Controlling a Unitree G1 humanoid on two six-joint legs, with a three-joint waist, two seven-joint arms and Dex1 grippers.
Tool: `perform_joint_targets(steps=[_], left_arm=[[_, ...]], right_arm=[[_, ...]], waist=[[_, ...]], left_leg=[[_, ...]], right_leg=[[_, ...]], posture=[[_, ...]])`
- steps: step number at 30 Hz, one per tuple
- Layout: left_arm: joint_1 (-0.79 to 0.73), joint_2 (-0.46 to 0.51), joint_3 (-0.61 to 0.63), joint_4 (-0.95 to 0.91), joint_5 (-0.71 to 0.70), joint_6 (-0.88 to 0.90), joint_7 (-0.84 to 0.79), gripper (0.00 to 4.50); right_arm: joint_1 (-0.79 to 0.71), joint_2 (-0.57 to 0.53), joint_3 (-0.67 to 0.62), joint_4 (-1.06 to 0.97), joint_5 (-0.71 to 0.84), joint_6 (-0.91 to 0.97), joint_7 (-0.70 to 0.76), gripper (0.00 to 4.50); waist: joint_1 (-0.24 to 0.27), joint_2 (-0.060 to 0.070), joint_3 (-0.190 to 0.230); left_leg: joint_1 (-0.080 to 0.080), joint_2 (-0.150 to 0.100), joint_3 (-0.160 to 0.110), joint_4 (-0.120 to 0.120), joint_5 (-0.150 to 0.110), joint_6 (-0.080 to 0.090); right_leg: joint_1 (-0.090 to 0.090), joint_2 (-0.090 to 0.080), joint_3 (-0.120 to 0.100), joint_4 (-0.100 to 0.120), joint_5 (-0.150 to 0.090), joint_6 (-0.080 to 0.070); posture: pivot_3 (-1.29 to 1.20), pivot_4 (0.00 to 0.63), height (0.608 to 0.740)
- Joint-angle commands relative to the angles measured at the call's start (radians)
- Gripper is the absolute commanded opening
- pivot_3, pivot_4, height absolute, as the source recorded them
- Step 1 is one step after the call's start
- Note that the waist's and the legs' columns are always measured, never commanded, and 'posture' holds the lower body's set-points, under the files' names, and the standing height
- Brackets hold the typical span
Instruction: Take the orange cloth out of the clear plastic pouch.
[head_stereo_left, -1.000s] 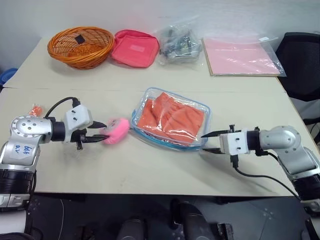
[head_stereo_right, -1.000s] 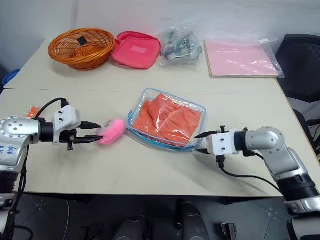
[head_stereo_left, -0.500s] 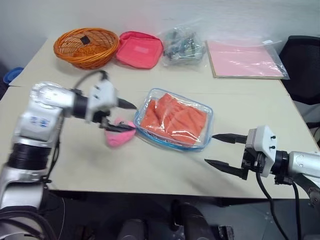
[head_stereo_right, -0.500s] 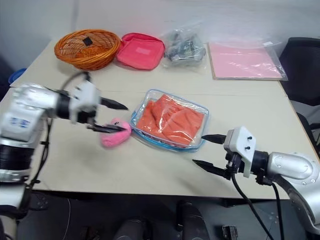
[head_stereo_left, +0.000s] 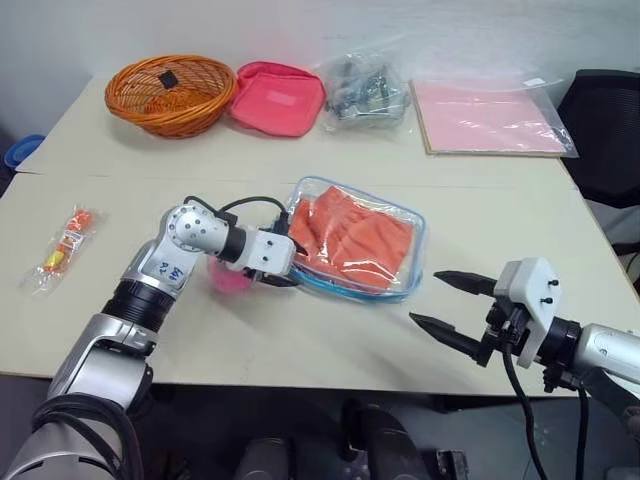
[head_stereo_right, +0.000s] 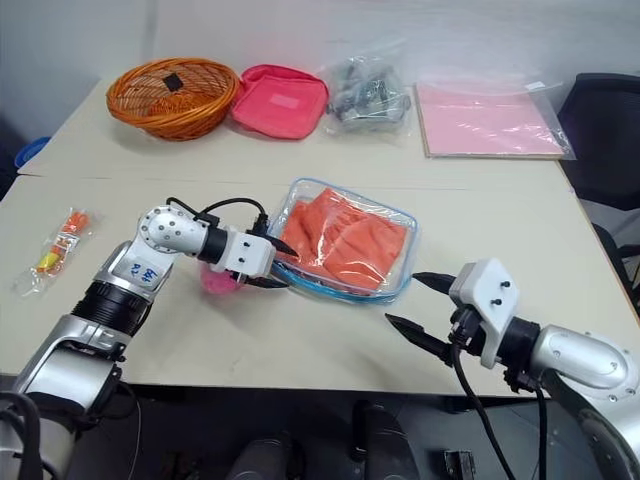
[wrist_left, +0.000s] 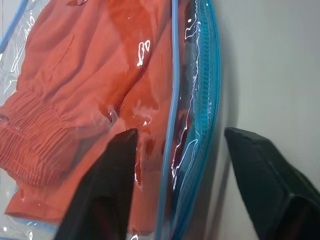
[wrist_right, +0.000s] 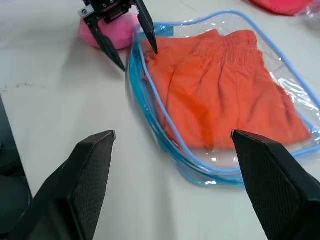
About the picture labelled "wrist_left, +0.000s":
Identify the clear plastic pouch blue zipper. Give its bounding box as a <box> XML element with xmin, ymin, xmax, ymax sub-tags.
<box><xmin>0</xmin><ymin>0</ymin><xmax>222</xmax><ymax>240</ymax></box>

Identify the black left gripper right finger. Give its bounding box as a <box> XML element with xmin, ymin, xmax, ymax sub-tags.
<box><xmin>224</xmin><ymin>126</ymin><xmax>320</xmax><ymax>240</ymax></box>

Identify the orange cloth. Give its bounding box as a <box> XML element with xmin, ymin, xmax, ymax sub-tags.
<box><xmin>0</xmin><ymin>0</ymin><xmax>195</xmax><ymax>237</ymax></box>

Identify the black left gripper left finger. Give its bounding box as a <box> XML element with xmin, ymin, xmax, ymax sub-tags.
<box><xmin>53</xmin><ymin>128</ymin><xmax>139</xmax><ymax>240</ymax></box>

